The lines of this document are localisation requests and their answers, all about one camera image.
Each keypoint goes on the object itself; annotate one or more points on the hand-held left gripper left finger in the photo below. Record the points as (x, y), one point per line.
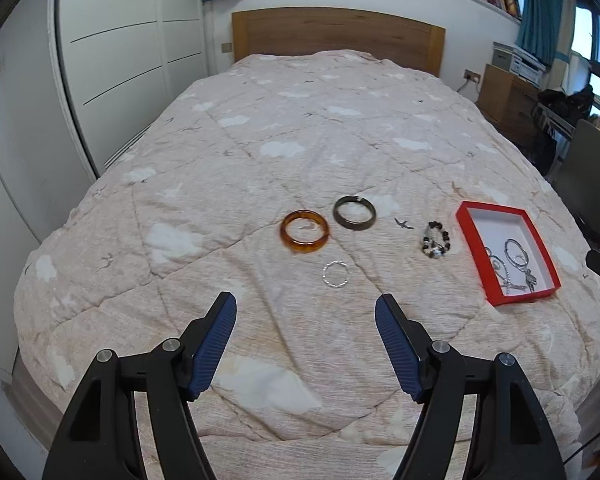
(212, 345)

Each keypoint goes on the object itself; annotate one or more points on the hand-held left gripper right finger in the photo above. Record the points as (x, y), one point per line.
(397, 345)

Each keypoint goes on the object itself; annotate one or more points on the small twisted silver bangle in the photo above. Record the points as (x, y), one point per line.
(325, 276)

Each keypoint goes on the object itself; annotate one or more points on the thin silver hoop bangle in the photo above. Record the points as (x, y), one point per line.
(506, 250)

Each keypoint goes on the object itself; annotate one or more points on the red box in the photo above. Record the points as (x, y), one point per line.
(467, 240)

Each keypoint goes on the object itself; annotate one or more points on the amber bangle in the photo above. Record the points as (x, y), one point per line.
(287, 240)

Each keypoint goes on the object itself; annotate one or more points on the dark brown bangle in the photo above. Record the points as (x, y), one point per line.
(341, 220)

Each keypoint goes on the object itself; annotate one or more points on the grey chair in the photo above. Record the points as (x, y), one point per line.
(587, 170)

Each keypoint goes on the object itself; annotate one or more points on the black bag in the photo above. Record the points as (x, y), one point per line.
(567, 102)

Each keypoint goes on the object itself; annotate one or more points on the wooden dresser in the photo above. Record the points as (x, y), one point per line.
(505, 100)

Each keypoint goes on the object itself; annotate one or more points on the white printer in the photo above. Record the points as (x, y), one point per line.
(528, 66)

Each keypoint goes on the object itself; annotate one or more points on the bed with cloud-pattern quilt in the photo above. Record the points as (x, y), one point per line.
(305, 135)

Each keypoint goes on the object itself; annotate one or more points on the grey storage box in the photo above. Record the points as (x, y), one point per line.
(502, 56)

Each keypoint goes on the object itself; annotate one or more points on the long teal curtain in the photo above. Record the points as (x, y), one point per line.
(540, 15)

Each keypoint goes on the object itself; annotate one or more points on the white door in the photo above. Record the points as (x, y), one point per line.
(20, 160)

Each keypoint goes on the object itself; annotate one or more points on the white wardrobe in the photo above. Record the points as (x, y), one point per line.
(125, 50)

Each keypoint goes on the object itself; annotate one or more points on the wooden bed headboard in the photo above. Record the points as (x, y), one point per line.
(335, 35)

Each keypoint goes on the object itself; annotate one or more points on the wall socket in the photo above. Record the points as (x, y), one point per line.
(472, 77)

